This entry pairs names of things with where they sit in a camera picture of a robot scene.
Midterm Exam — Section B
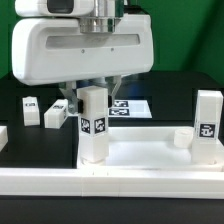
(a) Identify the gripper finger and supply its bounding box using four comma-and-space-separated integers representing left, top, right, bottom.
59, 81, 83, 114
106, 76, 122, 107

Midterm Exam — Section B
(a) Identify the white L-shaped obstacle fence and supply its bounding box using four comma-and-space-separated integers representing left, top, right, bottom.
0, 168, 224, 199

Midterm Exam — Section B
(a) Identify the white desk top tray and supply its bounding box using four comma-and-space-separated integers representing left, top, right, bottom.
76, 125, 224, 172

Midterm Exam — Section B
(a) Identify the white U-shaped marker base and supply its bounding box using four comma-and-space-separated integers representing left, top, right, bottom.
43, 98, 153, 129

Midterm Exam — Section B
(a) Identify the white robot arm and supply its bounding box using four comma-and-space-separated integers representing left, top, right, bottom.
12, 0, 154, 113

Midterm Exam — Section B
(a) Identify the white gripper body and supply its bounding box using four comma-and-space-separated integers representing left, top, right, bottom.
12, 15, 154, 85

